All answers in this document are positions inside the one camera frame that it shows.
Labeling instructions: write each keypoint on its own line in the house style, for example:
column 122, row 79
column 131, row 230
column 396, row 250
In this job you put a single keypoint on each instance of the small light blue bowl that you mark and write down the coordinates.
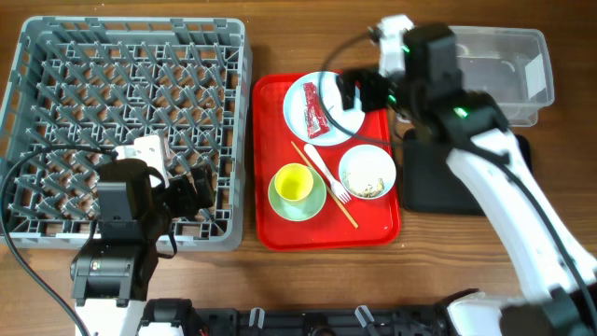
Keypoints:
column 371, row 159

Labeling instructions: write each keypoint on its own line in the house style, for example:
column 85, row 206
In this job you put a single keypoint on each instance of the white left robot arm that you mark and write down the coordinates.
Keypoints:
column 111, row 273

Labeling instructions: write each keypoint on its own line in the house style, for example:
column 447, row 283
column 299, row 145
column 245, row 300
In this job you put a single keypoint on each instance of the red snack wrapper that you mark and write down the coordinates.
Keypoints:
column 315, row 118

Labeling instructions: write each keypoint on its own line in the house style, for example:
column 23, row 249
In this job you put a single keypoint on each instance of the black waste tray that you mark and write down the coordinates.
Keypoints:
column 430, row 186

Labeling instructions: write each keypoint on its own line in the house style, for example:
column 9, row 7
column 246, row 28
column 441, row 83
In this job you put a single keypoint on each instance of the large light blue plate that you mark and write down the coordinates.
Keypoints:
column 295, row 105

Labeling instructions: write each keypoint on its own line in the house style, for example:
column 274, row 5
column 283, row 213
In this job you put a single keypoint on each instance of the yellow plastic cup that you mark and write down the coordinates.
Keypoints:
column 293, row 182

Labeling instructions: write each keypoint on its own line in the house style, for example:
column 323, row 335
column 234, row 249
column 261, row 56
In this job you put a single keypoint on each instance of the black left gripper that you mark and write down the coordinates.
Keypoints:
column 188, row 204

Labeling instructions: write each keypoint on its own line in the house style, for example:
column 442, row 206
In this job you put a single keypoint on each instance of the red plastic tray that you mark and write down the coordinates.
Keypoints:
column 379, row 220

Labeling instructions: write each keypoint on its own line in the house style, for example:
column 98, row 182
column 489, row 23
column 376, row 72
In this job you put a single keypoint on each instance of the wooden chopstick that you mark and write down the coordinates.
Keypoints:
column 340, row 205

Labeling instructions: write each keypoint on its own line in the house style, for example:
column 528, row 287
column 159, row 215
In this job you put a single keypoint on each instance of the rice food scraps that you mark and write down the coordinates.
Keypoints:
column 362, row 184

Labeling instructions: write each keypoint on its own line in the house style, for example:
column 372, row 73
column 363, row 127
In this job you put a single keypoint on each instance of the clear plastic bin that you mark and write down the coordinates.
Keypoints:
column 511, row 64

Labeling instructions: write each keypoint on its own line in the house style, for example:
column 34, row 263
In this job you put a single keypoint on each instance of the white plastic fork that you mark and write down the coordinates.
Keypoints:
column 337, row 188

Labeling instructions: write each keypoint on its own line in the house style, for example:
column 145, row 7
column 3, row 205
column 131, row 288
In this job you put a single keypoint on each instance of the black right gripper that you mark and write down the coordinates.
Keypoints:
column 374, row 84

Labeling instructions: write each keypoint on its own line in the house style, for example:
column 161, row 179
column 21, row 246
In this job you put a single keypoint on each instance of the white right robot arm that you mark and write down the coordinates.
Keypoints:
column 418, row 76

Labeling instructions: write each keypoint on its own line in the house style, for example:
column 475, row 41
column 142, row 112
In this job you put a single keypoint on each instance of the grey dishwasher rack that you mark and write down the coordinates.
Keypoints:
column 80, row 86

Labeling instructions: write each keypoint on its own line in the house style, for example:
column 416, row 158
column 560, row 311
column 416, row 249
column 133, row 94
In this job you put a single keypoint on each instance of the green saucer bowl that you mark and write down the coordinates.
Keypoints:
column 304, row 210

